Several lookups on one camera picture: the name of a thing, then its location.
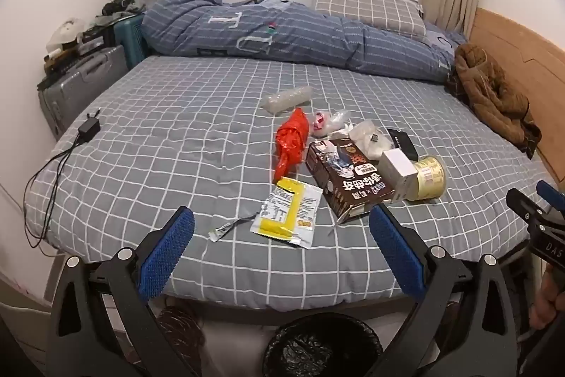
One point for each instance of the silver torn wrapper strip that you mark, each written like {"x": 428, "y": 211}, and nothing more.
{"x": 225, "y": 229}

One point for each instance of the small white box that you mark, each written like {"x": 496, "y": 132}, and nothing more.
{"x": 397, "y": 169}

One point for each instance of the dark clutter pile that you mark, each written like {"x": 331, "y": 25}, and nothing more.
{"x": 117, "y": 6}

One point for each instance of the white and red wrapper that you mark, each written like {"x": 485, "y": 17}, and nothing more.
{"x": 320, "y": 123}

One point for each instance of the brown cookie box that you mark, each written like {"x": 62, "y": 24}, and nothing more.
{"x": 348, "y": 178}

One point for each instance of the blue striped duvet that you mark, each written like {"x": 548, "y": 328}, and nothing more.
{"x": 309, "y": 32}

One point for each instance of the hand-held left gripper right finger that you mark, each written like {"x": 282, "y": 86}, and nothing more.
{"x": 393, "y": 244}

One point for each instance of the large clear plastic bag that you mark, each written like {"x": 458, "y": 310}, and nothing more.
{"x": 364, "y": 134}

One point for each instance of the yellow and white wrapper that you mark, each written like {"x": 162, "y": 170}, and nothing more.
{"x": 282, "y": 218}

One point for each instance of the red plastic bag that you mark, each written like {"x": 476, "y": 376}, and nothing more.
{"x": 291, "y": 138}

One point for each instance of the white rounded appliance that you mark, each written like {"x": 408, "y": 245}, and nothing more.
{"x": 66, "y": 32}

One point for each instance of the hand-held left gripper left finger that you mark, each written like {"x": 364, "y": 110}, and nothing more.
{"x": 170, "y": 253}

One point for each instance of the stack of dark boxes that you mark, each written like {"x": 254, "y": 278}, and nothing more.
{"x": 97, "y": 37}

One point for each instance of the person's right hand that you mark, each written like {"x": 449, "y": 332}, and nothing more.
{"x": 549, "y": 297}

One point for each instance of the yellow tape roll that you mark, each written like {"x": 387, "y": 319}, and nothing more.
{"x": 430, "y": 178}

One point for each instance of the grey checked bed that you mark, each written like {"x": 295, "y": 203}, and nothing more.
{"x": 176, "y": 138}

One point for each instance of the grey suitcase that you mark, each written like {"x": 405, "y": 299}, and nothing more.
{"x": 79, "y": 85}

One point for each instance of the wooden headboard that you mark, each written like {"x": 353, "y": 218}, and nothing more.
{"x": 521, "y": 50}

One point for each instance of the black packet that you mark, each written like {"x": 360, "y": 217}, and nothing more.
{"x": 404, "y": 140}

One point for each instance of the small clear plastic bag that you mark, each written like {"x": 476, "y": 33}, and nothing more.
{"x": 340, "y": 121}

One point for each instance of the teal suitcase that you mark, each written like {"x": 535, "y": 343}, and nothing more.
{"x": 130, "y": 41}

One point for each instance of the black trash bin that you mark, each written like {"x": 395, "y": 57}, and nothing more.
{"x": 318, "y": 350}

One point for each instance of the person's left leg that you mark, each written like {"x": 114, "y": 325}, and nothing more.
{"x": 181, "y": 328}

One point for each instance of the brown jacket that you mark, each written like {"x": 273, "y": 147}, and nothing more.
{"x": 490, "y": 94}

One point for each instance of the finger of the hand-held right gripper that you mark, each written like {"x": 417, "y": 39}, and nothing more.
{"x": 521, "y": 202}
{"x": 549, "y": 193}

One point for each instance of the grey checked pillow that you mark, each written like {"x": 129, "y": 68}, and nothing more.
{"x": 366, "y": 6}

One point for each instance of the crushed clear plastic bottle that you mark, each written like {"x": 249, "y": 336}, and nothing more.
{"x": 287, "y": 98}

